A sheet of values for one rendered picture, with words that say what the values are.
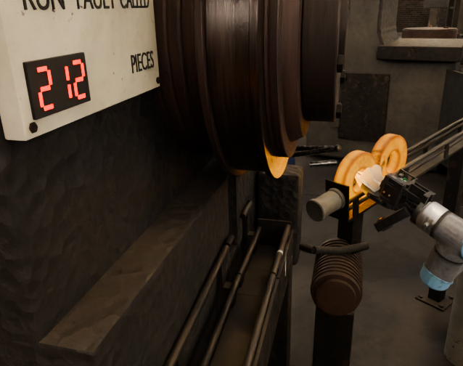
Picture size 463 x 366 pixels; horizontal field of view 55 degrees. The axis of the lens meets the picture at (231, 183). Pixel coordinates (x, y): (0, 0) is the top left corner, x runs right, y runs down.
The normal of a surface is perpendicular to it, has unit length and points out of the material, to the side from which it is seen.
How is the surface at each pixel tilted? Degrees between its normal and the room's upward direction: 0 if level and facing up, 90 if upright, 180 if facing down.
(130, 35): 90
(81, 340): 0
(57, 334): 0
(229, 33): 87
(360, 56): 90
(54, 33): 90
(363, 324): 0
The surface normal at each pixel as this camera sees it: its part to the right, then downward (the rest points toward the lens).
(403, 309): -0.03, -0.93
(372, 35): -0.48, 0.33
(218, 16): -0.26, 0.22
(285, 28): 0.20, 0.29
